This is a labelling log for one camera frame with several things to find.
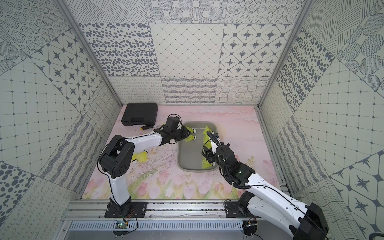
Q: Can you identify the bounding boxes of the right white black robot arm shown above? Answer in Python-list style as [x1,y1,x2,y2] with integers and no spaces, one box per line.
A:
[202,141,329,240]

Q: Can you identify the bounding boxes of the small green circuit board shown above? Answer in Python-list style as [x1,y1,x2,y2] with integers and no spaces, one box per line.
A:
[115,222,128,229]

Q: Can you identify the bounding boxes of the yellow shuttlecock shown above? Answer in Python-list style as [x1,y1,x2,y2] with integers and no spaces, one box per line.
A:
[202,158,214,169]
[203,126,212,135]
[186,126,197,134]
[204,140,212,149]
[132,151,148,163]
[185,135,196,142]
[203,134,211,143]

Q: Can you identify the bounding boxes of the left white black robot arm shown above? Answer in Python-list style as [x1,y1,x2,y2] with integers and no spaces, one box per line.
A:
[97,115,196,207]

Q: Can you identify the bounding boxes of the white perforated cable duct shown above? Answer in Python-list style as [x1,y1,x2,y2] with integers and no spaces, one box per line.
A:
[69,220,243,231]

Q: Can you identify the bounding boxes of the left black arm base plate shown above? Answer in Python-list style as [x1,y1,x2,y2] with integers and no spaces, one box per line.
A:
[104,197,148,219]

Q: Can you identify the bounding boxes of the aluminium mounting rail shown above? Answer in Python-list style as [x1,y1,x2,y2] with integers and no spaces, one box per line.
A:
[61,199,289,221]

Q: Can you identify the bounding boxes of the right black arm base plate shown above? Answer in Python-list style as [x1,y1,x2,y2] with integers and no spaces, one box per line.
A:
[224,192,255,218]

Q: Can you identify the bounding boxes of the grey plastic storage box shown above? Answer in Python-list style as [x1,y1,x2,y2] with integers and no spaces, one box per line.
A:
[178,122,218,173]

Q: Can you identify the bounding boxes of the black plastic tool case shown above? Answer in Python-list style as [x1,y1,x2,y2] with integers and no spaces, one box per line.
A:
[121,103,158,126]

